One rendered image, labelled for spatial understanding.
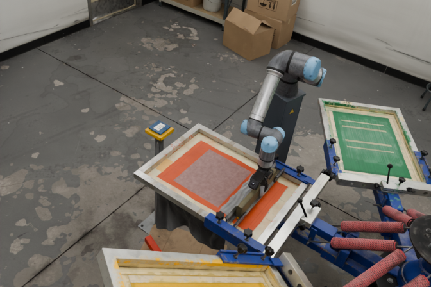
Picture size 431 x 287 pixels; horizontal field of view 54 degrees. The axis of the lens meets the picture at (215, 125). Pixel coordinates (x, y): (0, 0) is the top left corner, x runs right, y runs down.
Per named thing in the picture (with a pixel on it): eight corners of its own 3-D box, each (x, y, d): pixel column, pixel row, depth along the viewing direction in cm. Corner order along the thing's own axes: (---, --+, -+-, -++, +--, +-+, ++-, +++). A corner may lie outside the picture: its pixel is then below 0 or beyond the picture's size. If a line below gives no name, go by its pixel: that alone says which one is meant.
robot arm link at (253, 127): (272, 41, 213) (236, 131, 212) (293, 47, 210) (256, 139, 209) (275, 48, 224) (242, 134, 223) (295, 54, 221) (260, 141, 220)
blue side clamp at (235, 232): (203, 225, 210) (204, 216, 206) (209, 220, 214) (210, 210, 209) (254, 258, 198) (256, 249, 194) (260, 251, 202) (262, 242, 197)
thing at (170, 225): (156, 229, 256) (156, 180, 230) (160, 225, 259) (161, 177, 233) (218, 271, 238) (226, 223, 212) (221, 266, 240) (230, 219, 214)
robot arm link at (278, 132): (267, 121, 216) (259, 132, 208) (287, 129, 213) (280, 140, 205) (264, 132, 221) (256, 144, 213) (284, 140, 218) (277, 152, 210)
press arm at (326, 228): (298, 225, 210) (301, 218, 207) (303, 217, 214) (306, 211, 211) (330, 243, 203) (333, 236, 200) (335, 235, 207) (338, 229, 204)
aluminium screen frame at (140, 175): (133, 177, 230) (133, 172, 227) (197, 127, 269) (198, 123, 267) (256, 255, 198) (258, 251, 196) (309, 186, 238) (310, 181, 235)
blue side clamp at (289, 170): (259, 166, 248) (261, 157, 244) (263, 162, 251) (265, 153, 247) (304, 191, 236) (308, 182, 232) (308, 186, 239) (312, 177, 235)
